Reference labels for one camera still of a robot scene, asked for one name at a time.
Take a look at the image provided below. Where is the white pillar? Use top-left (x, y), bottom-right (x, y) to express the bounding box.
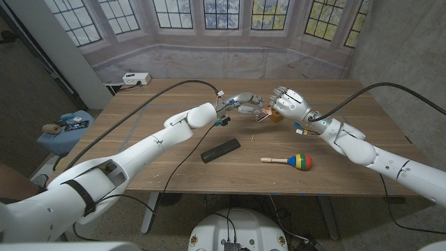
top-left (5, 0), bottom-right (114, 111)

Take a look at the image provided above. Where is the blue stool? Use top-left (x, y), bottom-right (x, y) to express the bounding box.
top-left (36, 109), bottom-right (96, 172)

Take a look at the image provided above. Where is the black power strip cord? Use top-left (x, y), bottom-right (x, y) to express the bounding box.
top-left (103, 80), bottom-right (143, 95)

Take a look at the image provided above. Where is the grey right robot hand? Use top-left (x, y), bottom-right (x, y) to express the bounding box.
top-left (268, 86), bottom-right (336, 136)

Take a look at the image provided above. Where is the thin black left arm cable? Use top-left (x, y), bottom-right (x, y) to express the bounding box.
top-left (71, 123), bottom-right (217, 242)

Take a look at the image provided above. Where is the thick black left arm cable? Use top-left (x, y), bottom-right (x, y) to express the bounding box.
top-left (62, 79), bottom-right (221, 172)

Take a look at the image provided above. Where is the orange wooden block with holes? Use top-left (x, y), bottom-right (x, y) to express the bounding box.
top-left (263, 103), bottom-right (285, 123)

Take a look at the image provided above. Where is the white table leg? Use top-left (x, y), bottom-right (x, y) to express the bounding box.
top-left (140, 192), bottom-right (160, 235)

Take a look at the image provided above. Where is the black rectangular bar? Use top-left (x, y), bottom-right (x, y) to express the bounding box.
top-left (200, 137), bottom-right (242, 165)

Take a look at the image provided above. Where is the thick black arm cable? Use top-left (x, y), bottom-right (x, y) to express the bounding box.
top-left (307, 82), bottom-right (446, 123)
top-left (62, 79), bottom-right (221, 172)

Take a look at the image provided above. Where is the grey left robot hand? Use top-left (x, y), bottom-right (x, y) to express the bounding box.
top-left (215, 91), bottom-right (268, 121)

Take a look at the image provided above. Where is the printed window backdrop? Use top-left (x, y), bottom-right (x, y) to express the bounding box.
top-left (43, 0), bottom-right (372, 84)

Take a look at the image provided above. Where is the thin dark right arm cable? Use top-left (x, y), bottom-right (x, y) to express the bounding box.
top-left (378, 173), bottom-right (446, 236)

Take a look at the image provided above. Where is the grey table leg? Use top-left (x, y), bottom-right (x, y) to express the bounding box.
top-left (316, 195), bottom-right (341, 241)

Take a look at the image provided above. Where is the red and white match box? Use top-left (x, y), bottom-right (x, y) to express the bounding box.
top-left (255, 108), bottom-right (274, 123)

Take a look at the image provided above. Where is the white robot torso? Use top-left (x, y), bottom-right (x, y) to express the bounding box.
top-left (187, 208), bottom-right (290, 251)

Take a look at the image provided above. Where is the person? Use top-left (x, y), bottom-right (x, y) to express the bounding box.
top-left (0, 162), bottom-right (49, 205)

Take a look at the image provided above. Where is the white power strip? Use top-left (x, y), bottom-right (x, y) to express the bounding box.
top-left (121, 72), bottom-right (153, 86)

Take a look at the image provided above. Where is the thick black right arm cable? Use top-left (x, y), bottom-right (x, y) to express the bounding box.
top-left (307, 82), bottom-right (446, 123)

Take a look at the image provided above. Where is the colourful wooden maraca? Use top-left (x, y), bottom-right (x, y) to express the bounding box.
top-left (259, 153), bottom-right (314, 172)

